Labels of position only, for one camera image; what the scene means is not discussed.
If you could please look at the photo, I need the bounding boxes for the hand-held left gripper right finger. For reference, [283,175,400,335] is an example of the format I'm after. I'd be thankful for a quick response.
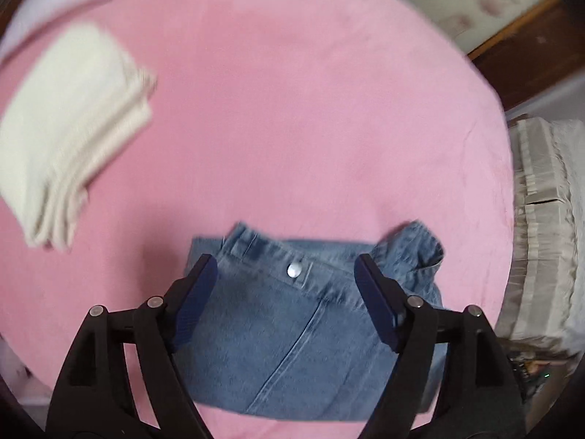
[354,254,526,439]

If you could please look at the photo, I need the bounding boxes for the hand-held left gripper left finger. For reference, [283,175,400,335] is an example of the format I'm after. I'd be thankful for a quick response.
[46,254,219,439]

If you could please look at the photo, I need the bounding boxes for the blue jeans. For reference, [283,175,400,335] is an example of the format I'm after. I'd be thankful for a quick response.
[176,220,449,421]

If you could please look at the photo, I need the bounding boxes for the cream cloth-covered furniture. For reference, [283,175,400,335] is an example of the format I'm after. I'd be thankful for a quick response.
[496,114,585,357]

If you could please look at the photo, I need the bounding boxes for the pink bed blanket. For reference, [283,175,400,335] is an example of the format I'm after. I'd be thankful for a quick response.
[0,0,515,439]

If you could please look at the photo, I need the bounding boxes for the folded cream garment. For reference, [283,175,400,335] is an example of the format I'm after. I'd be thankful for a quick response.
[0,23,158,252]

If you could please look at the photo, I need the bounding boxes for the wooden door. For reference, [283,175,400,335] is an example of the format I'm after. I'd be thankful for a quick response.
[468,0,585,110]

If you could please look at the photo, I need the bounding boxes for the floral wardrobe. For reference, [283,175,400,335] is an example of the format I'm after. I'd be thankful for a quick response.
[397,0,561,56]

